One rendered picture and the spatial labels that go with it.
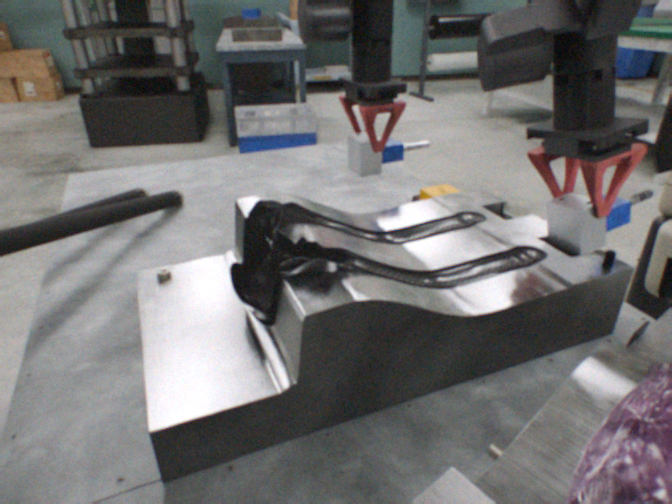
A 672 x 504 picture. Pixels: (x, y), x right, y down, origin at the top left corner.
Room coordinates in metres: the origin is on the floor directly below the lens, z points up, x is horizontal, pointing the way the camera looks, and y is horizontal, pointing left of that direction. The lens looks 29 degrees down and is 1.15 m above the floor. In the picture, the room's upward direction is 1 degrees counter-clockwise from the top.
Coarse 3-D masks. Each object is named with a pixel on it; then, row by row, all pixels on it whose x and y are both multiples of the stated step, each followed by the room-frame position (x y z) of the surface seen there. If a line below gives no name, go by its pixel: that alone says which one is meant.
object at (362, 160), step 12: (348, 144) 0.73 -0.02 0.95; (360, 144) 0.69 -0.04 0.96; (396, 144) 0.72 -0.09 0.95; (408, 144) 0.74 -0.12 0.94; (420, 144) 0.75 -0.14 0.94; (348, 156) 0.73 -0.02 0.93; (360, 156) 0.69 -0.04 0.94; (372, 156) 0.70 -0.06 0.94; (384, 156) 0.71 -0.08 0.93; (396, 156) 0.72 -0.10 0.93; (360, 168) 0.69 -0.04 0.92; (372, 168) 0.70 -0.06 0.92
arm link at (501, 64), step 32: (544, 0) 0.51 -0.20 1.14; (608, 0) 0.44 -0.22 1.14; (640, 0) 0.44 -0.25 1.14; (480, 32) 0.52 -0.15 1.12; (512, 32) 0.49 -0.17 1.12; (544, 32) 0.48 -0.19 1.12; (608, 32) 0.46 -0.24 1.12; (480, 64) 0.53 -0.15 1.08; (512, 64) 0.49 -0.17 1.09; (544, 64) 0.49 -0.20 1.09
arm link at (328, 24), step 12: (300, 0) 0.70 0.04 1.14; (312, 0) 0.67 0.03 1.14; (324, 0) 0.68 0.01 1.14; (336, 0) 0.68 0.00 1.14; (348, 0) 0.69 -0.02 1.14; (300, 12) 0.70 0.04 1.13; (312, 12) 0.67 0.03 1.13; (324, 12) 0.67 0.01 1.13; (336, 12) 0.68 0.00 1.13; (348, 12) 0.68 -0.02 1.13; (300, 24) 0.70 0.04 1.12; (312, 24) 0.67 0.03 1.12; (324, 24) 0.67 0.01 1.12; (336, 24) 0.68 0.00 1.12; (348, 24) 0.68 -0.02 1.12; (300, 36) 0.71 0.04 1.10; (312, 36) 0.67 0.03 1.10; (324, 36) 0.68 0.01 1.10; (336, 36) 0.69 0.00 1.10; (348, 36) 0.69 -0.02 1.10
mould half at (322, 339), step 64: (384, 256) 0.46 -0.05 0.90; (448, 256) 0.48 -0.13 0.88; (576, 256) 0.47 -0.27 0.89; (192, 320) 0.40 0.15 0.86; (256, 320) 0.39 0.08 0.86; (320, 320) 0.31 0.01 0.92; (384, 320) 0.33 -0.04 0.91; (448, 320) 0.35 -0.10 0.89; (512, 320) 0.38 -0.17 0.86; (576, 320) 0.42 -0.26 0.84; (192, 384) 0.30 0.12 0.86; (256, 384) 0.30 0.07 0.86; (320, 384) 0.31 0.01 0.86; (384, 384) 0.33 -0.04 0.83; (448, 384) 0.36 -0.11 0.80; (192, 448) 0.27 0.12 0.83; (256, 448) 0.28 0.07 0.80
